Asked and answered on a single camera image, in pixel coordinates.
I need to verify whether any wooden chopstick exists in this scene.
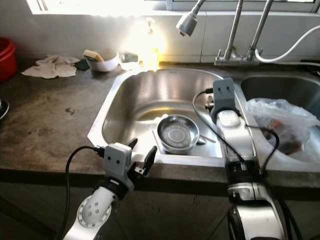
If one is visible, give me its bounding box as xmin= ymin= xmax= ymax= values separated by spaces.
xmin=151 ymin=130 xmax=162 ymax=152

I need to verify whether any stainless steel double sink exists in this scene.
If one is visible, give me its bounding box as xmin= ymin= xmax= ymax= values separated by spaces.
xmin=87 ymin=67 xmax=320 ymax=174

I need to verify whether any dark cabinet front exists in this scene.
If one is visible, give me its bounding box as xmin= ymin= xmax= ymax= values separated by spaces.
xmin=0 ymin=182 xmax=320 ymax=240

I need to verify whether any clear plastic bag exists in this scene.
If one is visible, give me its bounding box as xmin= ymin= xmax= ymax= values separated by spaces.
xmin=245 ymin=97 xmax=320 ymax=164

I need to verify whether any yellow dish soap bottle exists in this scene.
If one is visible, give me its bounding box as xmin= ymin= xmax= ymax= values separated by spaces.
xmin=139 ymin=17 xmax=159 ymax=71

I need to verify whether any chrome faucet pipe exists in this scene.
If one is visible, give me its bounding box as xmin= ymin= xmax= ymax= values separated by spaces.
xmin=245 ymin=0 xmax=276 ymax=63
xmin=214 ymin=0 xmax=246 ymax=67

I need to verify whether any grey faucet spray head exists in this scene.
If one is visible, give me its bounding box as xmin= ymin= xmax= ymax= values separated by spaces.
xmin=175 ymin=0 xmax=207 ymax=37

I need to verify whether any white ceramic bowl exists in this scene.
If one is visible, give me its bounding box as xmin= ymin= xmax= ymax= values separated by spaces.
xmin=86 ymin=51 xmax=120 ymax=73

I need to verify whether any small translucent container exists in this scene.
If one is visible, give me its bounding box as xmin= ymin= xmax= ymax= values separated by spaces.
xmin=119 ymin=51 xmax=140 ymax=72

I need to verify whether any green scrub pad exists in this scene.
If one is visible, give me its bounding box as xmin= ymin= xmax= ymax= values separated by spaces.
xmin=73 ymin=59 xmax=91 ymax=71

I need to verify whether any yellow dish sponge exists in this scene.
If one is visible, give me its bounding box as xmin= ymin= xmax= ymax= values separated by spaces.
xmin=83 ymin=49 xmax=105 ymax=63

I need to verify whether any red plastic basin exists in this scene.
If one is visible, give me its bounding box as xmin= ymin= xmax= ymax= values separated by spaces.
xmin=0 ymin=37 xmax=17 ymax=84

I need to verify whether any crumpled white cloth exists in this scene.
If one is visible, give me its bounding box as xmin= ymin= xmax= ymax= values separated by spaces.
xmin=21 ymin=55 xmax=81 ymax=80

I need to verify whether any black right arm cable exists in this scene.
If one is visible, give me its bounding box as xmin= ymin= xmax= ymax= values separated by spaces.
xmin=192 ymin=88 xmax=281 ymax=176

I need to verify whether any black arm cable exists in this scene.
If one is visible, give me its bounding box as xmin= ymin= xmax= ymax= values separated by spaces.
xmin=192 ymin=88 xmax=281 ymax=176
xmin=55 ymin=145 xmax=107 ymax=240

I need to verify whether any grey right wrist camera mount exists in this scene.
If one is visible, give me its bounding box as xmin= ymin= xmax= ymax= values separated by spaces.
xmin=211 ymin=77 xmax=237 ymax=125

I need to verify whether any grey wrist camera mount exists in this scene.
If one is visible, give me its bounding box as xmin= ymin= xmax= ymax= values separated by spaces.
xmin=211 ymin=77 xmax=237 ymax=125
xmin=103 ymin=143 xmax=135 ymax=192

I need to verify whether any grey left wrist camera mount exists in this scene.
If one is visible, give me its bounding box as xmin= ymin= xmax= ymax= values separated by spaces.
xmin=103 ymin=143 xmax=135 ymax=192

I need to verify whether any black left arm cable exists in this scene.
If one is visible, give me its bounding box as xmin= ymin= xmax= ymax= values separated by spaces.
xmin=55 ymin=145 xmax=107 ymax=240

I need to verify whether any white flexible hose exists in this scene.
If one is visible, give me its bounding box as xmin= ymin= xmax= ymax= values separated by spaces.
xmin=254 ymin=25 xmax=320 ymax=64

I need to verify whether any grey window frame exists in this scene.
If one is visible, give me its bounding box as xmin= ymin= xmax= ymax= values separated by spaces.
xmin=25 ymin=0 xmax=320 ymax=17

